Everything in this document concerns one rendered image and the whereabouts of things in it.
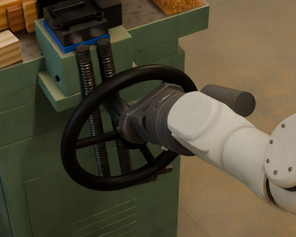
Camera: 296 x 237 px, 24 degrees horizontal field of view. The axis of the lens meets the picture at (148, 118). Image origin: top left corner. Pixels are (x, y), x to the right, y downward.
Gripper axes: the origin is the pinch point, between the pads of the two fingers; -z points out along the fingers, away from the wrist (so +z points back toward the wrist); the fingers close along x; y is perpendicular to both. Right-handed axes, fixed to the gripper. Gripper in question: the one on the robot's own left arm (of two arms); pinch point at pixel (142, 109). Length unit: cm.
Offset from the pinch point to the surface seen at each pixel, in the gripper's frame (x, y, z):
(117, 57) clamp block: 5.2, 5.8, -14.2
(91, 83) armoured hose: -1.7, 4.7, -13.8
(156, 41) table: 17.6, 0.3, -26.0
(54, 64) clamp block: -4.7, 10.5, -18.0
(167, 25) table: 20.8, 2.0, -24.5
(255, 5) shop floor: 114, -53, -158
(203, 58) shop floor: 72, -51, -140
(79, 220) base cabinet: -14, -31, -49
